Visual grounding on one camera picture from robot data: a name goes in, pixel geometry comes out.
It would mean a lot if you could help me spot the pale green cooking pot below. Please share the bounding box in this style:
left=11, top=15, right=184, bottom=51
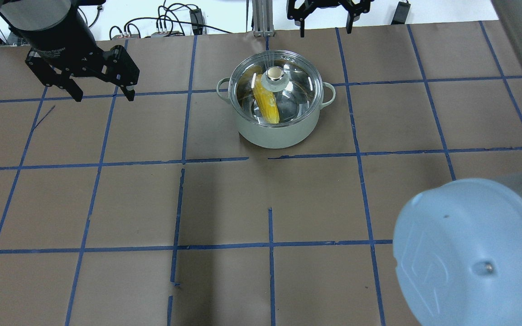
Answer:
left=216, top=51, right=337, bottom=149

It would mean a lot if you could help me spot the yellow toy corn cob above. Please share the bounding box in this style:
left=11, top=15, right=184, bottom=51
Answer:
left=252, top=75, right=280, bottom=124

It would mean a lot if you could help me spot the brown paper table mat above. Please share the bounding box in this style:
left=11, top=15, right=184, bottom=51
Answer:
left=0, top=21, right=522, bottom=326

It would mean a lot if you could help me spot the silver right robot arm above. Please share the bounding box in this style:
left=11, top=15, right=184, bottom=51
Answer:
left=270, top=0, right=522, bottom=326

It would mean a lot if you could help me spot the aluminium frame post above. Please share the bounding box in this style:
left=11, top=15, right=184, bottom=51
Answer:
left=248, top=0, right=275, bottom=37

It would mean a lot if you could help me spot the black power adapter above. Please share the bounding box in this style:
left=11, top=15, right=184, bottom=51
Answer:
left=189, top=8, right=205, bottom=35

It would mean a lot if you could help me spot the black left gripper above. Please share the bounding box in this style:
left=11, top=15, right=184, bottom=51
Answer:
left=0, top=0, right=140, bottom=102

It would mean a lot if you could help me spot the glass pot lid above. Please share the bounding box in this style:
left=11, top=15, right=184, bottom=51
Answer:
left=222, top=50, right=331, bottom=128

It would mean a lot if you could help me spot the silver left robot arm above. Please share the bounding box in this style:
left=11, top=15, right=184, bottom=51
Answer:
left=0, top=0, right=140, bottom=102

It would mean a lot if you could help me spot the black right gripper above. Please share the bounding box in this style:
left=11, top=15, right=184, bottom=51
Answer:
left=287, top=0, right=372, bottom=38

